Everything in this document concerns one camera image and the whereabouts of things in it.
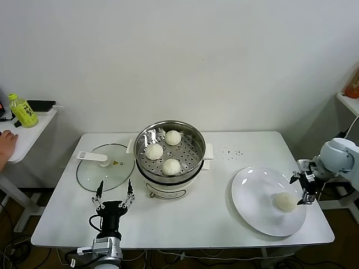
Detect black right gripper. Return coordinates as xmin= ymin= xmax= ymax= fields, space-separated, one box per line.
xmin=288 ymin=170 xmax=326 ymax=206

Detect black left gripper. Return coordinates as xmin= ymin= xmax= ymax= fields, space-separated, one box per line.
xmin=91 ymin=179 xmax=137 ymax=238

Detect white steamed baozi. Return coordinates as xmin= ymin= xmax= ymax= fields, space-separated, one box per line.
xmin=272 ymin=192 xmax=298 ymax=213
xmin=145 ymin=143 xmax=164 ymax=161
xmin=164 ymin=130 xmax=182 ymax=146
xmin=162 ymin=159 xmax=182 ymax=177

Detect stainless steel steamer basket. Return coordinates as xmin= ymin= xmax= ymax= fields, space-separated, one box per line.
xmin=126 ymin=120 xmax=214 ymax=180

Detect bare person hand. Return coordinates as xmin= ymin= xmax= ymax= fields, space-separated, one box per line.
xmin=0 ymin=130 xmax=19 ymax=172

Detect glass pot lid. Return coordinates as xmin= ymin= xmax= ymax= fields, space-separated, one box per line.
xmin=76 ymin=143 xmax=135 ymax=193

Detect white round plate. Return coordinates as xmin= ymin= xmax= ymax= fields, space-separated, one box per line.
xmin=231 ymin=166 xmax=307 ymax=238

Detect white electric cooker base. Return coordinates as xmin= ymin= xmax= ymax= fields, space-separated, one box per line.
xmin=136 ymin=159 xmax=210 ymax=200

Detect scattered dark crumbs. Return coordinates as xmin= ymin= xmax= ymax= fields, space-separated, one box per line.
xmin=220 ymin=147 xmax=244 ymax=161

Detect white side table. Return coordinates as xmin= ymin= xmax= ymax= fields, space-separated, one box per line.
xmin=0 ymin=108 xmax=58 ymax=233

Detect yellow green tea bottle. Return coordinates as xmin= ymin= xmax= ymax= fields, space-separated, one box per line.
xmin=7 ymin=93 xmax=39 ymax=129

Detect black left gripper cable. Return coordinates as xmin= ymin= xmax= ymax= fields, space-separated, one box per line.
xmin=89 ymin=214 xmax=103 ymax=231

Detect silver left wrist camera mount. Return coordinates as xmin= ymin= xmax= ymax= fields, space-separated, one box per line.
xmin=77 ymin=237 xmax=123 ymax=260

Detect white wall cable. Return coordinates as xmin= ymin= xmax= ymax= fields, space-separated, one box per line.
xmin=342 ymin=115 xmax=359 ymax=140

